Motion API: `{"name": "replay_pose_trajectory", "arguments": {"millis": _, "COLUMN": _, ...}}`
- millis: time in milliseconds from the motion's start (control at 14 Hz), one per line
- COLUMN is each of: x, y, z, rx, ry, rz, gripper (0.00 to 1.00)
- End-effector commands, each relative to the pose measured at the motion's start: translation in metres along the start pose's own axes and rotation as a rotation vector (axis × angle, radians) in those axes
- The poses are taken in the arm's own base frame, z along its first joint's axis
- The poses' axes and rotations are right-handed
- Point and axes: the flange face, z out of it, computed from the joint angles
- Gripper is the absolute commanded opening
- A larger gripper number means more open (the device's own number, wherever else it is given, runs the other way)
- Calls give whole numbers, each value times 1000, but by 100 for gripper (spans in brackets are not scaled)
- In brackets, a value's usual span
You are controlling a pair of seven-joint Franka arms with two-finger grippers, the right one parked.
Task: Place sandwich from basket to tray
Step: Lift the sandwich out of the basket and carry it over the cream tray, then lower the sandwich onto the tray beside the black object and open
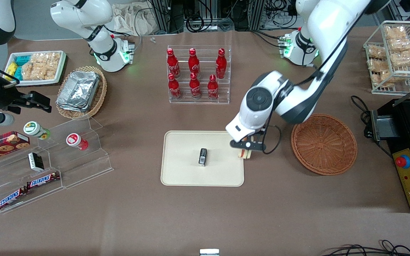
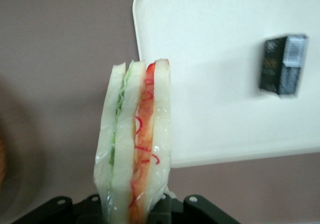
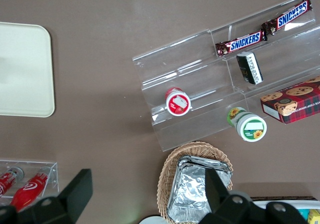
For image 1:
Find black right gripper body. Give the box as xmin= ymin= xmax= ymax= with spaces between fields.
xmin=0 ymin=79 xmax=23 ymax=111

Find white rectangular snack tray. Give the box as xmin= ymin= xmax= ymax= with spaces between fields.
xmin=5 ymin=50 xmax=67 ymax=87

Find light oval wicker basket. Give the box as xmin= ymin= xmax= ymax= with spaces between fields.
xmin=56 ymin=66 xmax=107 ymax=119

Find beige plastic tray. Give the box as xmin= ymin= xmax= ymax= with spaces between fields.
xmin=161 ymin=130 xmax=245 ymax=187

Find brown round wicker basket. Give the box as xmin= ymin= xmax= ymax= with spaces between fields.
xmin=291 ymin=113 xmax=358 ymax=176

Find green lidded cup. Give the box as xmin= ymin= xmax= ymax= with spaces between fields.
xmin=23 ymin=121 xmax=51 ymax=140

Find rice cracker bag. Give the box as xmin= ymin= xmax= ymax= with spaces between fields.
xmin=22 ymin=53 xmax=43 ymax=81
xmin=38 ymin=52 xmax=62 ymax=80

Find stacked aluminium foil trays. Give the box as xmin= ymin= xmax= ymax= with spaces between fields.
xmin=56 ymin=71 xmax=100 ymax=112

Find red cola bottle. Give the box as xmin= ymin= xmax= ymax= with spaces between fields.
xmin=167 ymin=48 xmax=180 ymax=79
xmin=189 ymin=73 xmax=202 ymax=99
xmin=188 ymin=48 xmax=200 ymax=79
xmin=207 ymin=75 xmax=220 ymax=101
xmin=216 ymin=48 xmax=227 ymax=79
xmin=168 ymin=73 xmax=182 ymax=100

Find red lidded cup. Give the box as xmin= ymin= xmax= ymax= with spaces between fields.
xmin=66 ymin=133 xmax=89 ymax=151

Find red cookie box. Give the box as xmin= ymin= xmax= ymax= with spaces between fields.
xmin=0 ymin=131 xmax=30 ymax=165

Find black and white small box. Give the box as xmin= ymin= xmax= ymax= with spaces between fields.
xmin=28 ymin=152 xmax=44 ymax=172

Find clear acrylic bottle rack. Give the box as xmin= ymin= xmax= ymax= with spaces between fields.
xmin=167 ymin=45 xmax=232 ymax=105

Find Snickers bar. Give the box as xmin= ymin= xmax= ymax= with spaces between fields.
xmin=26 ymin=172 xmax=61 ymax=189
xmin=0 ymin=187 xmax=28 ymax=211

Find clear acrylic step shelf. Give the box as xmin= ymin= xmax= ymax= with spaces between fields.
xmin=0 ymin=116 xmax=114 ymax=214

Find beige cloth bag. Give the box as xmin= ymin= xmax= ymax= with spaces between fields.
xmin=111 ymin=4 xmax=157 ymax=36

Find packed cracker bag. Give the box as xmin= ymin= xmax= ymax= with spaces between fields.
xmin=388 ymin=38 xmax=410 ymax=52
xmin=367 ymin=44 xmax=388 ymax=59
xmin=390 ymin=50 xmax=410 ymax=68
xmin=385 ymin=26 xmax=408 ymax=40
xmin=368 ymin=59 xmax=391 ymax=72
xmin=370 ymin=70 xmax=405 ymax=88

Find black countertop appliance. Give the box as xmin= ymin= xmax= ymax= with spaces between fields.
xmin=370 ymin=76 xmax=410 ymax=213

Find coiled black cable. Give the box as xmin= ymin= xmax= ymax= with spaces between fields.
xmin=185 ymin=16 xmax=205 ymax=33

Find black appliance power cable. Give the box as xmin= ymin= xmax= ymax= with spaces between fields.
xmin=350 ymin=95 xmax=375 ymax=140

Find black floor cables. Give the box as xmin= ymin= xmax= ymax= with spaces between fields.
xmin=321 ymin=240 xmax=410 ymax=256

